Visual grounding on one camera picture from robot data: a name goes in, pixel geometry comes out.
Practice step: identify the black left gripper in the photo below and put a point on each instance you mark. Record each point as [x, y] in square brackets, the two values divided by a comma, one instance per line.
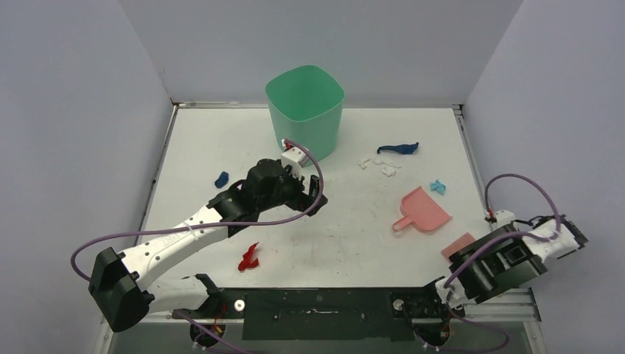
[302, 200]

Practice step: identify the green plastic bin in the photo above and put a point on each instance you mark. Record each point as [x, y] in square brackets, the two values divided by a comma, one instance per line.
[306, 105]

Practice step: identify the pink hand brush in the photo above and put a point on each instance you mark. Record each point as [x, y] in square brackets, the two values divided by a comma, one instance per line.
[465, 240]

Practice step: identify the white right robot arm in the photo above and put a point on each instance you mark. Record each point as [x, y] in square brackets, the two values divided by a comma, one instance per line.
[494, 264]

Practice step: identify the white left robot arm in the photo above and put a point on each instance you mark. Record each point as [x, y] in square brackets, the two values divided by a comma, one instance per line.
[126, 285]

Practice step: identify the white paper scraps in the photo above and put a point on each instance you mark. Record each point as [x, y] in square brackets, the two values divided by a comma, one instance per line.
[386, 166]

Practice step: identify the small blue paper scrap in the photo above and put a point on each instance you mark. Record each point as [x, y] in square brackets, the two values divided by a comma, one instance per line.
[222, 180]

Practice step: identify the long blue paper scrap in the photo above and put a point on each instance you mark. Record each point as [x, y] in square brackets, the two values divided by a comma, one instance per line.
[402, 149]

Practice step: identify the red paper scrap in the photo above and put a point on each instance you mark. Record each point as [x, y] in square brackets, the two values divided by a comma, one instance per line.
[249, 260]

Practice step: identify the pink plastic dustpan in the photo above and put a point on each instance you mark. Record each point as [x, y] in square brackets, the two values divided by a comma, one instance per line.
[421, 212]

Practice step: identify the light blue paper scrap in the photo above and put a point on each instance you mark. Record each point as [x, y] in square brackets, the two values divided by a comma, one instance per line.
[438, 187]

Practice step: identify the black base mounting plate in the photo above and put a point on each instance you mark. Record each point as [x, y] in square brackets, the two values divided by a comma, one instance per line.
[322, 313]

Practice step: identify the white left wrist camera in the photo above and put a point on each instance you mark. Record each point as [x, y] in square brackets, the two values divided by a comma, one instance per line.
[293, 156]

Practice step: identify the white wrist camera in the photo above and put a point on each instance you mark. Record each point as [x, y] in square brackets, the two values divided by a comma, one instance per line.
[499, 218]
[293, 156]

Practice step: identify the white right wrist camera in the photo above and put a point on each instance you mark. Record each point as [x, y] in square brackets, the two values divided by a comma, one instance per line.
[499, 218]

